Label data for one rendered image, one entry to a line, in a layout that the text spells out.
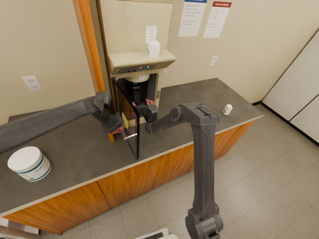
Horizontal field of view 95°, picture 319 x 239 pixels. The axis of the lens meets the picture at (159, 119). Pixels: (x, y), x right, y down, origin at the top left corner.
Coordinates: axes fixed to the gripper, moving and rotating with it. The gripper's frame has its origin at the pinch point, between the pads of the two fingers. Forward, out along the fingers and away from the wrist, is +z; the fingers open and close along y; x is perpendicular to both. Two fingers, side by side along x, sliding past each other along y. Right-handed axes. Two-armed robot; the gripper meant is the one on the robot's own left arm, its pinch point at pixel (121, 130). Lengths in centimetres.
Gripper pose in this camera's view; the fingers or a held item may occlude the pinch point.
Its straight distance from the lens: 80.0
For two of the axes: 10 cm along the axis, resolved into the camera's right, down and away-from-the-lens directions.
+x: 5.2, 6.7, -5.3
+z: 2.7, 4.7, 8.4
